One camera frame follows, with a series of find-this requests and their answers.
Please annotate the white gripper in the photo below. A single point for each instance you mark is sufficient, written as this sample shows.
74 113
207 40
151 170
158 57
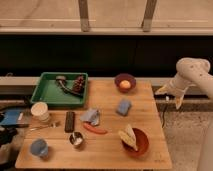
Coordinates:
177 87

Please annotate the blue sponge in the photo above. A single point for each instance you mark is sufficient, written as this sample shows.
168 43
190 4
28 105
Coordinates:
123 107

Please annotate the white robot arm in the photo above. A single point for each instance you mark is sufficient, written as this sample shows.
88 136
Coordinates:
193 71

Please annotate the green plastic tray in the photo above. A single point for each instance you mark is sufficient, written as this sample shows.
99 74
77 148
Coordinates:
48 91

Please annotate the orange ball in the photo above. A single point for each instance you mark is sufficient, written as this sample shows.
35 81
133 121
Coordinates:
125 84

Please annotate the red bowl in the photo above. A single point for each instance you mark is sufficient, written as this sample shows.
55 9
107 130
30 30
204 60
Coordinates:
142 143

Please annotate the purple bowl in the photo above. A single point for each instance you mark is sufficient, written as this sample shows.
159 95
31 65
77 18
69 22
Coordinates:
125 76

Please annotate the grey blue crumpled cloth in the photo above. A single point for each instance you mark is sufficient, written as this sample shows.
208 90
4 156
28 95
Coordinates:
92 116

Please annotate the red chili pepper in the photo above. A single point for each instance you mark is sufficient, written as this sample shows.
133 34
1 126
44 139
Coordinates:
92 129

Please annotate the black remote control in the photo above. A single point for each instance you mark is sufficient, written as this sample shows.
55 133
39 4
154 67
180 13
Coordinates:
69 122

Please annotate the small metal cup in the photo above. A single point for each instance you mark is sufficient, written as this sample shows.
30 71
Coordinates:
76 139

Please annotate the dark brush tool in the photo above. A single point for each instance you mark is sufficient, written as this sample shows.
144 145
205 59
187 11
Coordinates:
61 81

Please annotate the white paper cup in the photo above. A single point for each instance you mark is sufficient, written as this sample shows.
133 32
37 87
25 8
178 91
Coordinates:
40 111

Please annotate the blue cup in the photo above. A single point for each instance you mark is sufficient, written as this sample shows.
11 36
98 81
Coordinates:
39 148

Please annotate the blue box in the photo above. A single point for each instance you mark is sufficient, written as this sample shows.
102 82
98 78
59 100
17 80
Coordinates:
15 118

